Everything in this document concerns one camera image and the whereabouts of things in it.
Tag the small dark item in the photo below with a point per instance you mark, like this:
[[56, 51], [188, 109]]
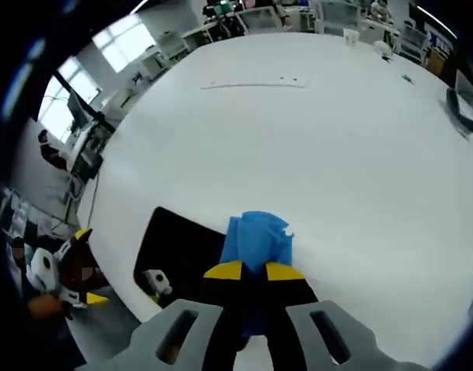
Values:
[[407, 78]]

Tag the person's left hand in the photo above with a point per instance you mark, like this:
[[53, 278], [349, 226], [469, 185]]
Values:
[[43, 306]]

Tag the white cup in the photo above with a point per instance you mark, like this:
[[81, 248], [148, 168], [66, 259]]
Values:
[[351, 36]]

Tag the black tablet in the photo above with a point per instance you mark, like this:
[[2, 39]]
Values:
[[171, 247]]

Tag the white mesh office chair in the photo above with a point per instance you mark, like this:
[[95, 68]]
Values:
[[339, 17], [259, 17], [413, 41]]

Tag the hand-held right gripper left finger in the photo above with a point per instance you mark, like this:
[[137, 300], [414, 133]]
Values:
[[178, 332]]

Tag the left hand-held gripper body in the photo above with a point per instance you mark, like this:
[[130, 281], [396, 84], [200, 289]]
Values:
[[41, 266]]

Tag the small white object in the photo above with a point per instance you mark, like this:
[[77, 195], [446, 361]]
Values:
[[383, 48]]

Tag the dark grey tray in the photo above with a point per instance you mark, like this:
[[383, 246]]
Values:
[[458, 112]]

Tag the blue cleaning cloth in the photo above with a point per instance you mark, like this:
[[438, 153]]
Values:
[[256, 239]]

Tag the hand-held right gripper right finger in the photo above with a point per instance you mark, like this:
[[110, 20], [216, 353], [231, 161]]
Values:
[[337, 328]]

